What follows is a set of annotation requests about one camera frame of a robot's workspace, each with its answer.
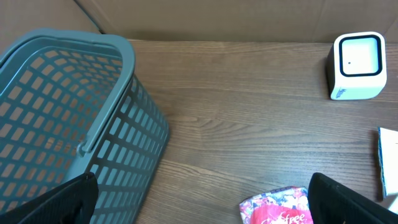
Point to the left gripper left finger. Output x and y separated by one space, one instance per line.
70 203

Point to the grey plastic shopping basket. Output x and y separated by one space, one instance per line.
71 103

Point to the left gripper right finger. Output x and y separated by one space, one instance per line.
331 202

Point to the red purple pad pack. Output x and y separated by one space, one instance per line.
288 205

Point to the white barcode scanner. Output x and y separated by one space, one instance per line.
356 66

